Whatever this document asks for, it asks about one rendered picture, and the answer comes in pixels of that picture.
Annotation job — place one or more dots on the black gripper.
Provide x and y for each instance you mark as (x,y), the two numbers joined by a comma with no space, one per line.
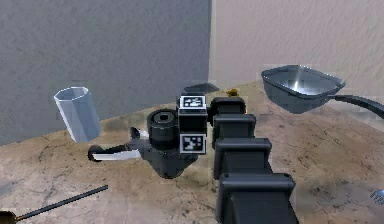
(163,130)

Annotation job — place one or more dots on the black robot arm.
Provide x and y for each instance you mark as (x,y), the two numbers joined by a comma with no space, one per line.
(248,156)

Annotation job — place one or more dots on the clear faceted drinking glass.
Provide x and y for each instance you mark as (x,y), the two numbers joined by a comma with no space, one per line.
(79,115)

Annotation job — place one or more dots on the thin black rod utensil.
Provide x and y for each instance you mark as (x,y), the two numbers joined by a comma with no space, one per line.
(63,201)

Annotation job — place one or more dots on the small yellow object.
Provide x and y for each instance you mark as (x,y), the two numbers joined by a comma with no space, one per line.
(232,92)

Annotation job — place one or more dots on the blue grey ribbed object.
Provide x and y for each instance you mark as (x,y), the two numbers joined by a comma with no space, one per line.
(378,197)

